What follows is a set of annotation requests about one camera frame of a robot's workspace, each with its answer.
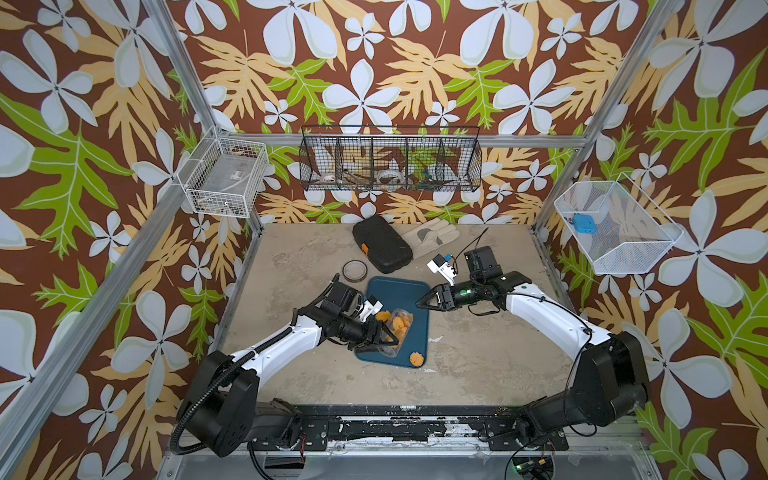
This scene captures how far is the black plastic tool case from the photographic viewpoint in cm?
106

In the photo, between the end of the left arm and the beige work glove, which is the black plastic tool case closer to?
the beige work glove

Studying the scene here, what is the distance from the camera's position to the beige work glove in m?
1.16

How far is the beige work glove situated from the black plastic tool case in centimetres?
4
